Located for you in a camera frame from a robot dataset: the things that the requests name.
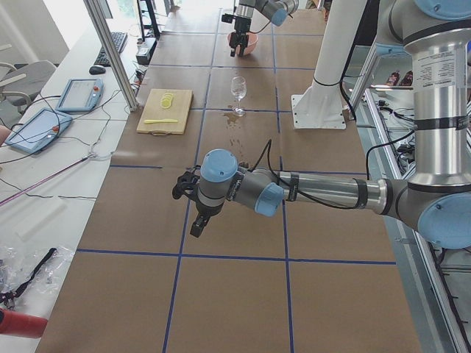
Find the yellow plastic knife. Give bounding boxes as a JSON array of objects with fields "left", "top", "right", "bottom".
[{"left": 144, "top": 118, "right": 179, "bottom": 124}]

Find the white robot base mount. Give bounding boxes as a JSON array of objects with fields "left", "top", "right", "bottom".
[{"left": 291, "top": 0, "right": 367, "bottom": 129}]

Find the black computer mouse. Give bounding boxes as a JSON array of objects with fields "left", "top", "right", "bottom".
[{"left": 88, "top": 65, "right": 106, "bottom": 75}]

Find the red fire extinguisher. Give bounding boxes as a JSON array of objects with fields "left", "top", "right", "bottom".
[{"left": 0, "top": 309, "right": 48, "bottom": 338}]

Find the bamboo cutting board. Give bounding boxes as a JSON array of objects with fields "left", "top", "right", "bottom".
[{"left": 136, "top": 89, "right": 193, "bottom": 135}]

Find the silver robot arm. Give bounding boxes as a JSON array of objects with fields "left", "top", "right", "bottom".
[
  {"left": 222, "top": 0, "right": 299, "bottom": 57},
  {"left": 172, "top": 1, "right": 470, "bottom": 249}
]

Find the pink bowl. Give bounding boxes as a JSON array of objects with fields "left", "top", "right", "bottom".
[{"left": 227, "top": 33, "right": 258, "bottom": 57}]

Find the clear wine glass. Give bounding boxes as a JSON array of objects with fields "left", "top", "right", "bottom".
[{"left": 230, "top": 76, "right": 247, "bottom": 116}]

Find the black keyboard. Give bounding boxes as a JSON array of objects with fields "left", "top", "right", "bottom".
[{"left": 93, "top": 31, "right": 129, "bottom": 67}]

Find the blue teach pendant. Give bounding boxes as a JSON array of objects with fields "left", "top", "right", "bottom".
[
  {"left": 5, "top": 108, "right": 72, "bottom": 154},
  {"left": 56, "top": 78, "right": 104, "bottom": 114}
]

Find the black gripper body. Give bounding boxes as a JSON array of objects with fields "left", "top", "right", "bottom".
[
  {"left": 195, "top": 199, "right": 223, "bottom": 220},
  {"left": 234, "top": 16, "right": 251, "bottom": 46}
]

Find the black camera cable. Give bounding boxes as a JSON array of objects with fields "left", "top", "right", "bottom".
[{"left": 249, "top": 138, "right": 361, "bottom": 210}]

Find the aluminium frame post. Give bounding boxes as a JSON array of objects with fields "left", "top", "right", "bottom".
[{"left": 83, "top": 0, "right": 138, "bottom": 112}]

